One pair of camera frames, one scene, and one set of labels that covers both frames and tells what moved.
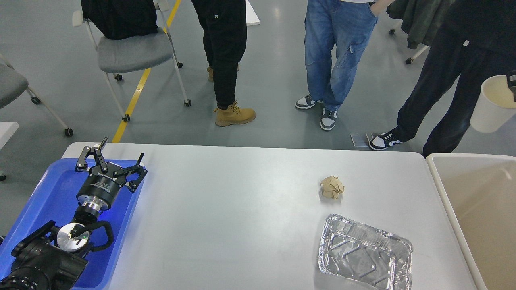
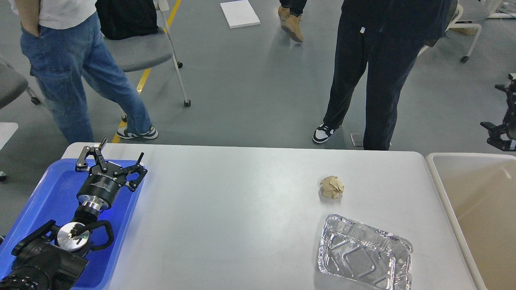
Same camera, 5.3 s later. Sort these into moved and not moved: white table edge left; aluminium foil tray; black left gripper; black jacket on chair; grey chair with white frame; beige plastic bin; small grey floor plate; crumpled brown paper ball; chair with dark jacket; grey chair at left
Moved: chair with dark jacket
Not moved: grey chair with white frame; small grey floor plate; black jacket on chair; white table edge left; aluminium foil tray; grey chair at left; black left gripper; beige plastic bin; crumpled brown paper ball
